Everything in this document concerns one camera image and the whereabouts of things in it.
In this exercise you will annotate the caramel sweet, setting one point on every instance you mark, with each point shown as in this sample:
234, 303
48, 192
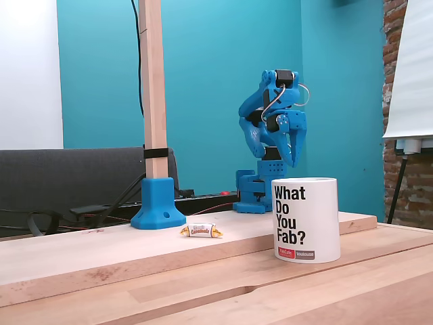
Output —
199, 230

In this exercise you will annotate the white mug with black text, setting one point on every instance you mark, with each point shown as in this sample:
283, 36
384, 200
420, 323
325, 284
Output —
321, 220

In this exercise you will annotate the black power strip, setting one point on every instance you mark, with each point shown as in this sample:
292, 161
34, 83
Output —
209, 200

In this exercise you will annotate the black easel leg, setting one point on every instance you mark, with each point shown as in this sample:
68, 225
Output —
397, 189

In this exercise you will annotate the white flip chart paper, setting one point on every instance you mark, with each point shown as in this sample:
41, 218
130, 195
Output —
412, 84

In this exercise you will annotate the flat black adapter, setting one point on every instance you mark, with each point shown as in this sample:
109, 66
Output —
88, 210

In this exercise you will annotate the light wooden board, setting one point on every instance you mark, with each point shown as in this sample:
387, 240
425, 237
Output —
101, 247

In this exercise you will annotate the dark grey sofa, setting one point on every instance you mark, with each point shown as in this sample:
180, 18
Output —
67, 176

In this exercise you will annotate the wooden post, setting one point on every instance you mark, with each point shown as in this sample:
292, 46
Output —
154, 101

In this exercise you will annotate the blue printed post base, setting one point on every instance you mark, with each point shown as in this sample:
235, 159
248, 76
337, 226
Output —
157, 203

